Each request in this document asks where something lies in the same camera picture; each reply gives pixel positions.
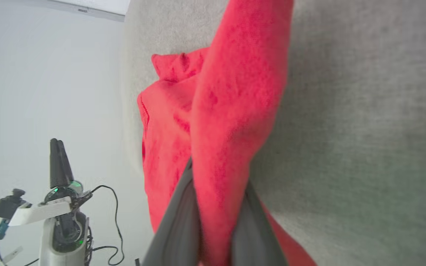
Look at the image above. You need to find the white cable label tag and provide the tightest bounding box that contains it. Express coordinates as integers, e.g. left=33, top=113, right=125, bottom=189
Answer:
left=1, top=246, right=24, bottom=264

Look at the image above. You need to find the white panel with grey edge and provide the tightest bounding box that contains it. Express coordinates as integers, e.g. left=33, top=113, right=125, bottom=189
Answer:
left=47, top=0, right=131, bottom=23

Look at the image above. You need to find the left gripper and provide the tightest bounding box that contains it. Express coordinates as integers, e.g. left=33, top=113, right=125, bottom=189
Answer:
left=45, top=139, right=92, bottom=252

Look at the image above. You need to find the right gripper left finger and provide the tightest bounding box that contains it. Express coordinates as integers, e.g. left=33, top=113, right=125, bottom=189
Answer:
left=142, top=157, right=202, bottom=266

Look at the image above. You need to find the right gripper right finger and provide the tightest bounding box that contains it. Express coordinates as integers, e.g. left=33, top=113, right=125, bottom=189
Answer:
left=231, top=181, right=287, bottom=266

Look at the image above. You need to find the red garment with white trim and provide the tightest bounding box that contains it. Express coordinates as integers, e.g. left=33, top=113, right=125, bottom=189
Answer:
left=136, top=0, right=317, bottom=266

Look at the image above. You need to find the thin black cable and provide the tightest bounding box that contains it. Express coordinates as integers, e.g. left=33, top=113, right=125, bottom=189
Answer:
left=87, top=185, right=125, bottom=266

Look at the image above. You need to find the grey fabric sofa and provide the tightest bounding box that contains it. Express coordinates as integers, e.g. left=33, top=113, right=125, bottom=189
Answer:
left=120, top=0, right=426, bottom=266

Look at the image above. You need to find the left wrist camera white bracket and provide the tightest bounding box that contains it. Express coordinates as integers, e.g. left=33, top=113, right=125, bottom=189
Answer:
left=0, top=188, right=72, bottom=226

